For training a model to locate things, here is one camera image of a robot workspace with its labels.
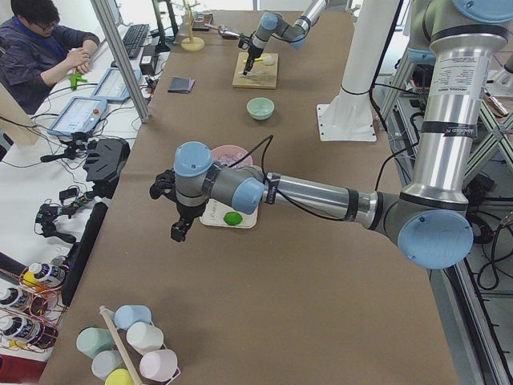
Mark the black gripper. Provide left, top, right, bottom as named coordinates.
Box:
left=238, top=34, right=263, bottom=75
left=149, top=169, right=206, bottom=242

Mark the white ceramic spoon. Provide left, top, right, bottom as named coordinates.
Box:
left=237, top=70, right=267, bottom=76

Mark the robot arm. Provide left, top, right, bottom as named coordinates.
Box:
left=238, top=0, right=330, bottom=75
left=150, top=1, right=512, bottom=270

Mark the metal ice scoop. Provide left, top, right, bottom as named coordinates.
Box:
left=205, top=23, right=240, bottom=39

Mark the light green bowl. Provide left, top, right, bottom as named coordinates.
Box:
left=246, top=97, right=275, bottom=120

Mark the pink bowl of ice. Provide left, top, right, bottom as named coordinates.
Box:
left=212, top=144, right=253, bottom=169

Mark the wooden cutting board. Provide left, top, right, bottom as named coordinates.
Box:
left=232, top=52, right=279, bottom=89

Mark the cream plastic tray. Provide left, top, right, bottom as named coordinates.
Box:
left=200, top=199, right=258, bottom=229

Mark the green lime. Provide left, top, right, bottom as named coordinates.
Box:
left=223, top=211, right=244, bottom=226

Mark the wooden mug tree stand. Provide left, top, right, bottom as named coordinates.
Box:
left=180, top=0, right=204, bottom=51

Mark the black framed wooden tray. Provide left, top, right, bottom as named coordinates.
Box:
left=192, top=13, right=213, bottom=31

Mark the folded grey purple cloth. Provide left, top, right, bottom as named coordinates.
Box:
left=168, top=76, right=196, bottom=94

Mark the blue plastic cup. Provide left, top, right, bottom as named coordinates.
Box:
left=114, top=305, right=152, bottom=330

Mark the black power adapter box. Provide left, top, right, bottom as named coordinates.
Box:
left=139, top=55, right=158, bottom=75

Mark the white plastic cup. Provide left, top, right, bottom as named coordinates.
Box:
left=126, top=322, right=164, bottom=355

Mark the black keyboard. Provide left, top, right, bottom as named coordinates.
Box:
left=122, top=24, right=149, bottom=59

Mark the white bottle upper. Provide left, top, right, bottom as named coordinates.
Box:
left=28, top=263, right=66, bottom=288

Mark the white bottle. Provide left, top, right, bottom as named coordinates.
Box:
left=1, top=287, right=32, bottom=312
left=28, top=263, right=66, bottom=288
left=1, top=316, right=42, bottom=343

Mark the pink plastic cup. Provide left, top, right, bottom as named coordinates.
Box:
left=139, top=349, right=179, bottom=382

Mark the teach pendant tablet far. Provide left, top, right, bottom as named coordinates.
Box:
left=91, top=67, right=130, bottom=103

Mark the teach pendant tablet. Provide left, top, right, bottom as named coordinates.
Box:
left=47, top=96, right=107, bottom=137
left=91, top=67, right=130, bottom=103

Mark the green plastic cup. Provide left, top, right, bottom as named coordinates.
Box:
left=76, top=327, right=115, bottom=359

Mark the grey plastic cup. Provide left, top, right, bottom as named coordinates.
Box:
left=91, top=350, right=124, bottom=381

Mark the teach pendant tablet near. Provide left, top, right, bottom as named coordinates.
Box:
left=47, top=96, right=107, bottom=137

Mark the wooden cup rack stick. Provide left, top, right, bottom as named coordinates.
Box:
left=99, top=306, right=143, bottom=385

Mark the yellow plastic cup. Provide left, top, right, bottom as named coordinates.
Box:
left=104, top=368, right=135, bottom=385

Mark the white bottle middle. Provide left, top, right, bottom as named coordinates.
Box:
left=1, top=287, right=32, bottom=312

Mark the white bottle lower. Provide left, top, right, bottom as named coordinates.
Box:
left=1, top=316, right=42, bottom=343

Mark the seated person in blue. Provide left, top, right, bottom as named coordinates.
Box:
left=1, top=0, right=99, bottom=115

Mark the white pillar mount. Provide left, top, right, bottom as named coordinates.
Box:
left=317, top=0, right=402, bottom=142

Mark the aluminium frame post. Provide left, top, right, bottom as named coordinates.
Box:
left=91, top=0, right=151, bottom=123

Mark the copper wire bottle rack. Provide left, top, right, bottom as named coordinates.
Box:
left=1, top=267, right=66, bottom=354

